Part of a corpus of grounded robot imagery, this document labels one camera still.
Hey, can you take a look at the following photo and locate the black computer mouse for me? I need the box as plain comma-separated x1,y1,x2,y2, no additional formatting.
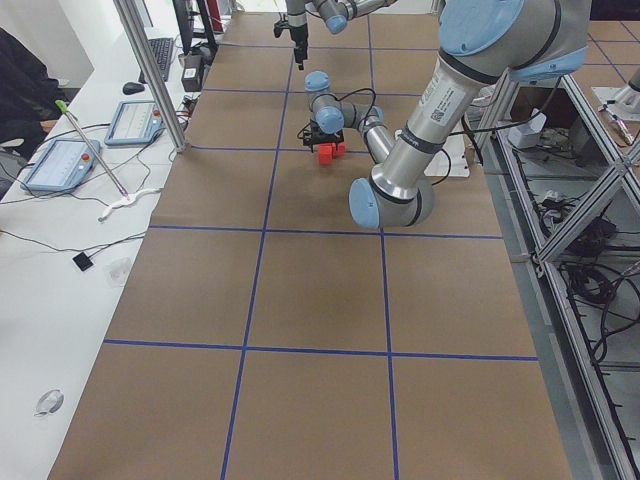
122,82,145,95

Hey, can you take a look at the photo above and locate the red wooden cube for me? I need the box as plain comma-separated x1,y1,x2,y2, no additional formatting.
332,142,346,158
317,143,334,166

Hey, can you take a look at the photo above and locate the black cardboard box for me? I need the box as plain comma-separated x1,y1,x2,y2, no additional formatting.
181,54,204,93

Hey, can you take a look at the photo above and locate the teach pendant tablet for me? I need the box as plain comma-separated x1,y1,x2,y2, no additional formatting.
104,100,164,147
21,139,95,193

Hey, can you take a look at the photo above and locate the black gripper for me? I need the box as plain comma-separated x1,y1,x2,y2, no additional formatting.
289,23,308,70
310,122,344,149

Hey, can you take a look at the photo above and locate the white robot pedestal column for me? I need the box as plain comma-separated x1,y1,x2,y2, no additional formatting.
425,137,470,178

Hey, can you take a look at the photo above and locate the aluminium frame post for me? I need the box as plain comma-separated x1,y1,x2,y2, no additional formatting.
113,0,187,153

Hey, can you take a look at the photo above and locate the near teach pendant tablet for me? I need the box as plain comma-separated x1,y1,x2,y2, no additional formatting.
21,139,95,193

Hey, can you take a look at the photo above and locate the black keyboard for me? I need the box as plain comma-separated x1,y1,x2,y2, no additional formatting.
147,37,175,81

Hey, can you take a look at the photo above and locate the far teach pendant tablet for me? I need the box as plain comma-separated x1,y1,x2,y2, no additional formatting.
104,100,164,147

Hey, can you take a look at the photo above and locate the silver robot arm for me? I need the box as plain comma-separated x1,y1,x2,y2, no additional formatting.
305,0,591,229
273,0,395,70

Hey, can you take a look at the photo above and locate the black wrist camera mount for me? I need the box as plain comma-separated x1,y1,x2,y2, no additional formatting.
273,14,290,38
297,124,315,150

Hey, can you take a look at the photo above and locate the metal rod with handle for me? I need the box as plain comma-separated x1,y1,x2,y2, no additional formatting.
55,100,133,204

